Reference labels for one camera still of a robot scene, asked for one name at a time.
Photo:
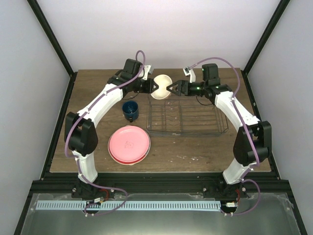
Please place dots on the black wire dish rack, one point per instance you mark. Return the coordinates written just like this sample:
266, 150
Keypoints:
184, 116

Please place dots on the light blue slotted cable duct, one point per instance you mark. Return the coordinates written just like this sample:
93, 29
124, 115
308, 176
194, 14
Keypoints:
130, 206

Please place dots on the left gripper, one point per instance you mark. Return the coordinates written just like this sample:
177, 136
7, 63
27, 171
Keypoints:
148, 89

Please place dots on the pink plastic plate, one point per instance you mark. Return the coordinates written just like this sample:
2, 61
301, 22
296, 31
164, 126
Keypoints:
131, 132

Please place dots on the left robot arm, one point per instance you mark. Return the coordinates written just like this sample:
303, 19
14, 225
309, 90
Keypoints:
81, 137

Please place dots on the cream ceramic bowl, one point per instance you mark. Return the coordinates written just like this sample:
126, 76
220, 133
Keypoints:
163, 81

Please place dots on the blue ceramic mug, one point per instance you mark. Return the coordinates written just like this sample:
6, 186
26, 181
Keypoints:
130, 110

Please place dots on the black aluminium frame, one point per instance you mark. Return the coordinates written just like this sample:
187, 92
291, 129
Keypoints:
153, 182

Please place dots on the red floral plate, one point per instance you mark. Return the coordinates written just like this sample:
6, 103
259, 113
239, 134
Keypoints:
128, 151

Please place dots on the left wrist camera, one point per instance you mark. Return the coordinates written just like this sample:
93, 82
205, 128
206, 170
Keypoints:
148, 69

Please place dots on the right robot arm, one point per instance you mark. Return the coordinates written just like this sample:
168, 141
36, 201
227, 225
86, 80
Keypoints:
253, 142

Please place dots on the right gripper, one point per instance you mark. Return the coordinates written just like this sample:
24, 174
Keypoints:
181, 84

